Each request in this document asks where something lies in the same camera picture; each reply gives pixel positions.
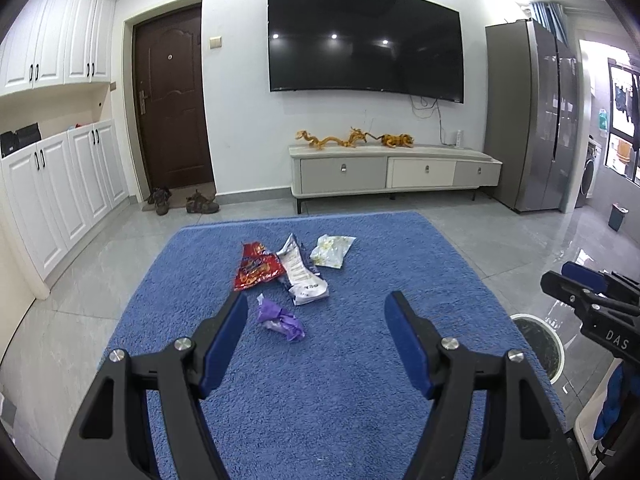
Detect left brown shoe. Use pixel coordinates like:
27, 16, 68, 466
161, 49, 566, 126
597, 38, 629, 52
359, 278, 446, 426
146, 186, 171, 216

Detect purple crumpled wrapper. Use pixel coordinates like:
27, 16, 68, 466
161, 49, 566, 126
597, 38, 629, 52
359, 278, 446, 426
256, 294, 306, 342

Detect white cupboards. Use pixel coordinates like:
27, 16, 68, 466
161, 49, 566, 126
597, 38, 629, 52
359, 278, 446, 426
1, 0, 116, 96
1, 119, 129, 280

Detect white round trash bin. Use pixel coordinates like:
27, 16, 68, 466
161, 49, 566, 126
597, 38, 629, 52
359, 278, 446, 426
511, 313, 565, 385

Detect small blue waste bin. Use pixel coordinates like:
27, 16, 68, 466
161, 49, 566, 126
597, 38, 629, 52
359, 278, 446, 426
608, 204, 628, 232

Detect red snack bag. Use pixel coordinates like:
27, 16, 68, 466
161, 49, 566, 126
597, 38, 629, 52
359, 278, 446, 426
233, 242, 285, 292

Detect brown shoe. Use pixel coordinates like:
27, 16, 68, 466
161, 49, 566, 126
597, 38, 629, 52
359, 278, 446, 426
146, 186, 171, 216
186, 191, 220, 214

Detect white lower cupboards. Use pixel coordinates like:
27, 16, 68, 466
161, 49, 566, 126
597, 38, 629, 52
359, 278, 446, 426
1, 119, 129, 280

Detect dark brown entrance door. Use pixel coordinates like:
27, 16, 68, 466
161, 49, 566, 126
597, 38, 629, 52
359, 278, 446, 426
132, 4, 214, 190

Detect beige light switch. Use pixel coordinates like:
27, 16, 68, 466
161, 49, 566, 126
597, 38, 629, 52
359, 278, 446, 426
209, 36, 221, 49

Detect washing machine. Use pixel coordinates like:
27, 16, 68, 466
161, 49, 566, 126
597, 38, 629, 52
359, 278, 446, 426
575, 136, 601, 208

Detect black wall television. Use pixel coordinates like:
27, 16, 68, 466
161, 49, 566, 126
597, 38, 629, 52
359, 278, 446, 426
267, 0, 464, 103

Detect right brown shoe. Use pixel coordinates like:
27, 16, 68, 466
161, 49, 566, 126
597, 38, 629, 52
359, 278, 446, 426
186, 191, 220, 214

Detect black box on counter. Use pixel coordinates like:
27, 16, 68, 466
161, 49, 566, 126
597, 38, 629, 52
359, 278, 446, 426
0, 122, 41, 158

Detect golden dragon ornament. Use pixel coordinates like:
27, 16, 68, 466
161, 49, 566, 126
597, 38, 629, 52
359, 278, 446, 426
295, 128, 375, 150

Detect blue fluffy rug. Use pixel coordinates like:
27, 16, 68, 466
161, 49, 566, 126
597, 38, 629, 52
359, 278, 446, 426
108, 211, 527, 479

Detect blue gloved right hand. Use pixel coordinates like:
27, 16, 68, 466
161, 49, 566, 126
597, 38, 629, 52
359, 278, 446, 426
593, 364, 624, 440

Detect white yellow snack bag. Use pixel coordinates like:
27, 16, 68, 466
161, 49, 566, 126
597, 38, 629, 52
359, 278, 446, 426
310, 234, 356, 269

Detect white tv cabinet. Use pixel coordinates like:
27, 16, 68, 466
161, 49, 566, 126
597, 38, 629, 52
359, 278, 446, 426
288, 145, 502, 203

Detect grey steel refrigerator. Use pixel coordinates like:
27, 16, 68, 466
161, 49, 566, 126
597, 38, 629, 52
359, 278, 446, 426
484, 20, 578, 212

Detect white upper cupboards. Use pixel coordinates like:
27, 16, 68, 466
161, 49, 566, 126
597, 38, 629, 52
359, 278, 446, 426
1, 0, 116, 96

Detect white blue snack bag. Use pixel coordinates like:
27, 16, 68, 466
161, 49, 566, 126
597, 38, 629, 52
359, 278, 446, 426
277, 233, 329, 307

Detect golden lion ornament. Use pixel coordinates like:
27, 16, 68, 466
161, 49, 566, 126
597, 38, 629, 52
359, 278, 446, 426
380, 133, 414, 148

